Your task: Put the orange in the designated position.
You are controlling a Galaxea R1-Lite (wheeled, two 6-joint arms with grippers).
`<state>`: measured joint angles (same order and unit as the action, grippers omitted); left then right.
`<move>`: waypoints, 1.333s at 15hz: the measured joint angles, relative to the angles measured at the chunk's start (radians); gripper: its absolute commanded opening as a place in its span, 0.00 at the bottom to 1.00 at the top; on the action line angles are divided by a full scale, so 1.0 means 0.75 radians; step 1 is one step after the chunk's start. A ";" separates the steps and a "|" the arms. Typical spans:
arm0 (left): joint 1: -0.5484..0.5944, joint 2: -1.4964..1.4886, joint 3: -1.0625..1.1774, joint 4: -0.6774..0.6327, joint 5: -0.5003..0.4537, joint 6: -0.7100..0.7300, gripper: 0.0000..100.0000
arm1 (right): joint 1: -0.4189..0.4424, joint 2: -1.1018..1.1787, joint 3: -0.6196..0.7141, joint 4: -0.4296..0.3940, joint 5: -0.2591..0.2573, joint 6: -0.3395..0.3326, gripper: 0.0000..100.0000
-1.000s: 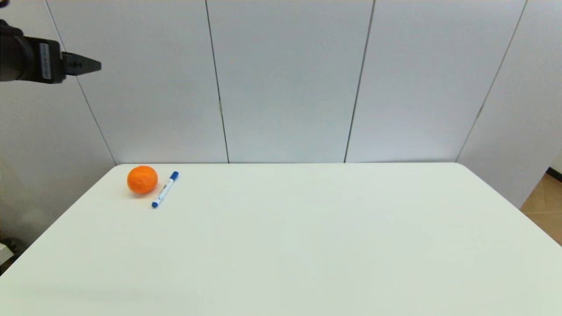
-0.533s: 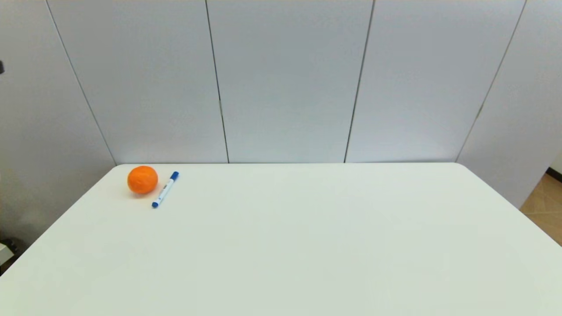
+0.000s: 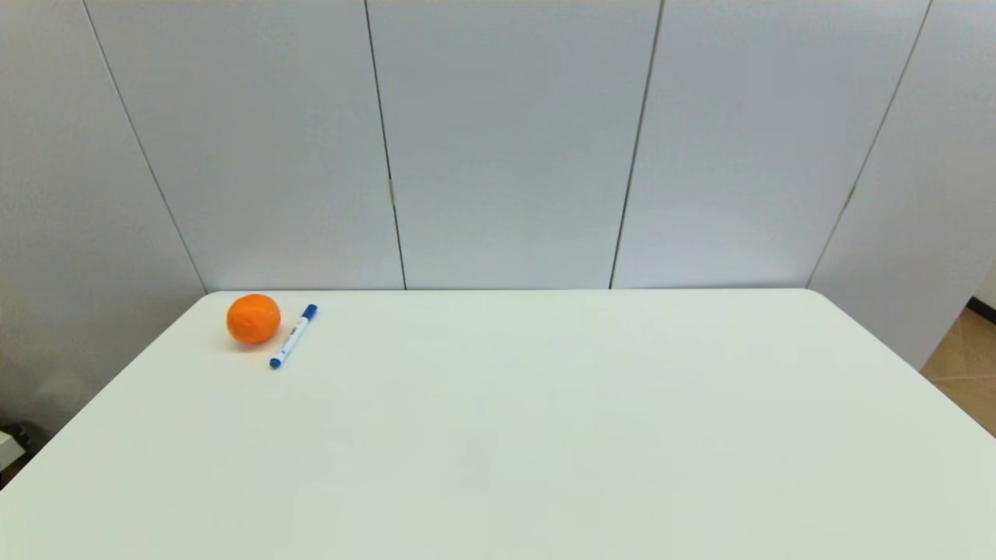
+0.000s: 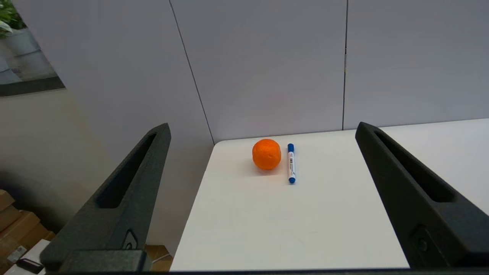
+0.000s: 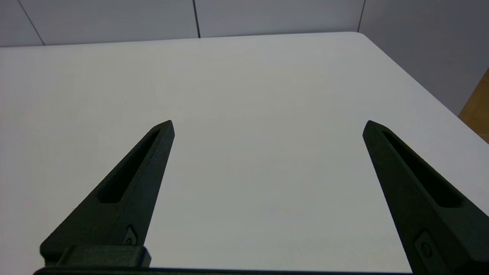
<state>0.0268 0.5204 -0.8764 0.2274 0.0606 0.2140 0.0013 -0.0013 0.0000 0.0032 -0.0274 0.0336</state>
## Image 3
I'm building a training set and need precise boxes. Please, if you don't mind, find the orange fruit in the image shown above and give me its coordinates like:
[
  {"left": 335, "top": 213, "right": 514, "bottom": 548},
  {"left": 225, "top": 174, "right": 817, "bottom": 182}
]
[{"left": 226, "top": 293, "right": 282, "bottom": 345}]

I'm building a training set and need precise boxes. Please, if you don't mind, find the blue and white marker pen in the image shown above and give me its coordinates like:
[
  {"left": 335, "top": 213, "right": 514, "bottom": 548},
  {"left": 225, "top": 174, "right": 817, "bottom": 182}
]
[{"left": 269, "top": 304, "right": 318, "bottom": 370}]

